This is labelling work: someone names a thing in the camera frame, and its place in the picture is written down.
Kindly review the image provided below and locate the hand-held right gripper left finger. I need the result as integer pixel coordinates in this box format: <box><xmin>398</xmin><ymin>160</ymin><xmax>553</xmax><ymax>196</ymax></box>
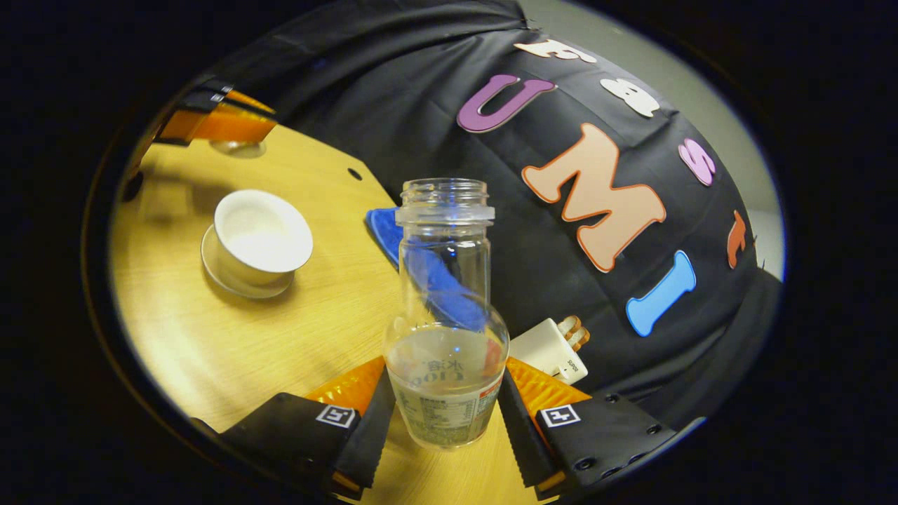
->
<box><xmin>191</xmin><ymin>356</ymin><xmax>397</xmax><ymax>500</ymax></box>

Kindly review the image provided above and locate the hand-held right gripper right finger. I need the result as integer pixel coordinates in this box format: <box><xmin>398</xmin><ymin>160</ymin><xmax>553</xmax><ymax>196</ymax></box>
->
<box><xmin>497</xmin><ymin>356</ymin><xmax>678</xmax><ymax>500</ymax></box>

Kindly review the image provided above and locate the white toaster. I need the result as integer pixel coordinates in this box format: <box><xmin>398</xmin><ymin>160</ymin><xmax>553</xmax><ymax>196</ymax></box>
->
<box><xmin>509</xmin><ymin>317</ymin><xmax>590</xmax><ymax>385</ymax></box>

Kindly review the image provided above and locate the black backdrop cloth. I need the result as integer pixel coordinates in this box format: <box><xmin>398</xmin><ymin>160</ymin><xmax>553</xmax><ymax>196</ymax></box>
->
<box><xmin>203</xmin><ymin>0</ymin><xmax>783</xmax><ymax>429</ymax></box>

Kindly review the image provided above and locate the blue folded towel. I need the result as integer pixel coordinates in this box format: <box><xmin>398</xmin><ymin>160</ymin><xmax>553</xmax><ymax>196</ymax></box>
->
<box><xmin>365</xmin><ymin>208</ymin><xmax>488</xmax><ymax>332</ymax></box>

